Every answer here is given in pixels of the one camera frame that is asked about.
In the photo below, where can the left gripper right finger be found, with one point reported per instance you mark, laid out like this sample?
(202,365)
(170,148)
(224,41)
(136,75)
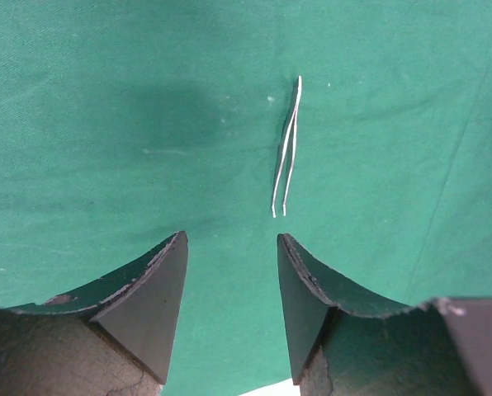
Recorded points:
(344,339)

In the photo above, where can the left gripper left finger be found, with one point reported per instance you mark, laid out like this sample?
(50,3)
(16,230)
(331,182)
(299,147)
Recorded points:
(111,336)

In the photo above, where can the dark green surgical cloth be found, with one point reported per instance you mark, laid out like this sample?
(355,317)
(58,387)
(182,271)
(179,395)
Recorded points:
(122,122)

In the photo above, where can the long steel forceps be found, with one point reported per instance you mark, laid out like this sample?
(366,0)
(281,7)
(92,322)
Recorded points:
(287,149)

